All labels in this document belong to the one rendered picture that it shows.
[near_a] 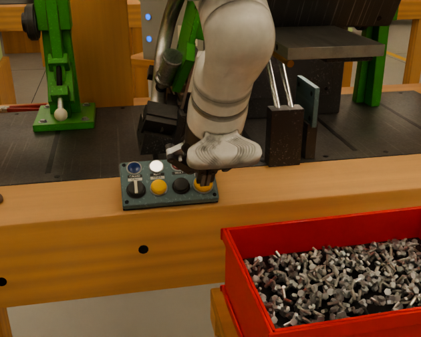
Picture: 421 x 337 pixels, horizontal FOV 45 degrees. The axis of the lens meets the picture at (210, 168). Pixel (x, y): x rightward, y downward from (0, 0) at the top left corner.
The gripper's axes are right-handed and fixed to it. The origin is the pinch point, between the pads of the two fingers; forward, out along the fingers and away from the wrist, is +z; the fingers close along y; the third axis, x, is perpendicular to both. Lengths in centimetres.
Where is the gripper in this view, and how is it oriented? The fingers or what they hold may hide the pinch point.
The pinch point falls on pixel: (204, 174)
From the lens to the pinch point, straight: 77.5
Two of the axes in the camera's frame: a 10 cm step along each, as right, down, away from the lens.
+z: -1.1, 5.2, 8.5
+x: 1.5, 8.5, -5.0
